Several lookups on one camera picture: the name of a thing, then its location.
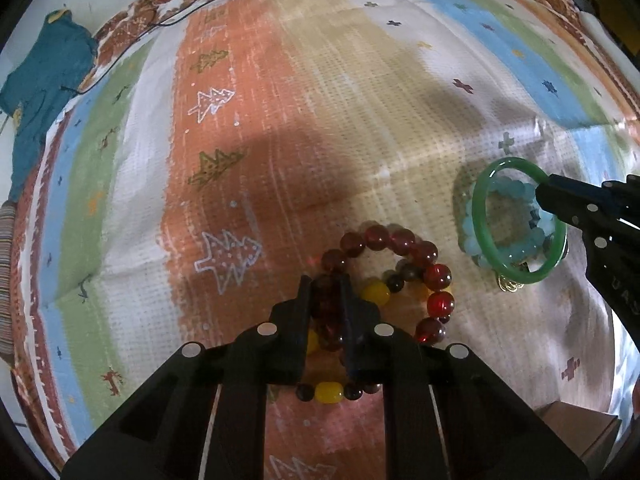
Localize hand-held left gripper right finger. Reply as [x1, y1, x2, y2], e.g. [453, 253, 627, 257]
[339, 276, 592, 480]

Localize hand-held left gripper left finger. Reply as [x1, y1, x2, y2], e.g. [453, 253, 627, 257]
[60, 275, 314, 480]

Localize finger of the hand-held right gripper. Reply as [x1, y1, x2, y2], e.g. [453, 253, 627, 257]
[535, 186, 640, 242]
[547, 173, 640, 227]

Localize yellow and dark bead bracelet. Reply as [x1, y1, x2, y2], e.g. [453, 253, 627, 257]
[295, 262, 432, 404]

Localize green jade bangle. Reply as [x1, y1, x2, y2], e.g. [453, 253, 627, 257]
[472, 157, 569, 282]

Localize gold charm pendant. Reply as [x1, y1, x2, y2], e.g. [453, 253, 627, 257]
[495, 267, 532, 292]

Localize red bead bracelet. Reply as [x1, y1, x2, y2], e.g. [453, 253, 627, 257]
[310, 225, 456, 357]

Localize light blue bead bracelet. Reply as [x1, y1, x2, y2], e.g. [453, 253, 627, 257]
[457, 175, 557, 269]

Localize cardboard box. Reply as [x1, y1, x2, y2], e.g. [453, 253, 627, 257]
[534, 402, 624, 477]

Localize striped grey cushion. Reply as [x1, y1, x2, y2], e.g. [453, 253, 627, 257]
[0, 202, 19, 363]

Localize teal knitted sweater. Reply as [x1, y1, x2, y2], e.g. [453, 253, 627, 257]
[0, 7, 99, 202]

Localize black cable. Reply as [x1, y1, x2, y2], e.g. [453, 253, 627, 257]
[60, 0, 276, 95]

